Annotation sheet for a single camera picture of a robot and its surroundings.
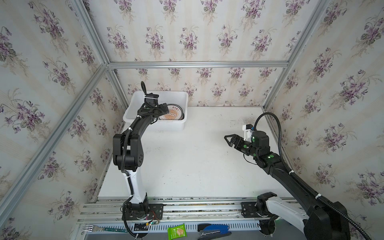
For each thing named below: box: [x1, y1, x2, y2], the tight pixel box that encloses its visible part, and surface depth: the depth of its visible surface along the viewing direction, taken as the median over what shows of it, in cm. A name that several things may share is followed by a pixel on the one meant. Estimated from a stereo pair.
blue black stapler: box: [197, 223, 232, 240], surface depth 68 cm
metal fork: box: [82, 225, 105, 232], surface depth 70 cm
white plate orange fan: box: [158, 104, 185, 121], surface depth 110 cm
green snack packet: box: [167, 223, 188, 240], surface depth 69 cm
